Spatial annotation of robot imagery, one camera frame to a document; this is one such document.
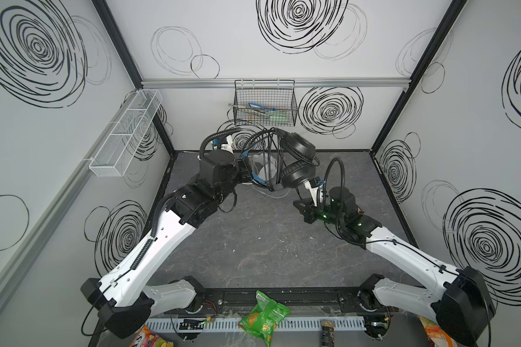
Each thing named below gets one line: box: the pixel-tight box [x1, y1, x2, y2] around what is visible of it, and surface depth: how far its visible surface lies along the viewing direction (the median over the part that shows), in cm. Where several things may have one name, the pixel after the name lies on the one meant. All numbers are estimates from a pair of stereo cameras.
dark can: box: [321, 320, 336, 347], surface depth 67 cm
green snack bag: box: [237, 289, 291, 347], surface depth 68 cm
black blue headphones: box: [240, 127, 320, 191], surface depth 56 cm
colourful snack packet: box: [128, 325, 175, 347], surface depth 65 cm
